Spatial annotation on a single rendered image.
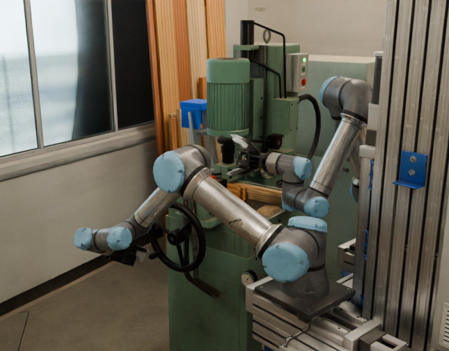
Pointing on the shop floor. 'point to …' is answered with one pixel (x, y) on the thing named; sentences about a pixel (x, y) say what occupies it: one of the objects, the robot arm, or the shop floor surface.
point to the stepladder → (189, 120)
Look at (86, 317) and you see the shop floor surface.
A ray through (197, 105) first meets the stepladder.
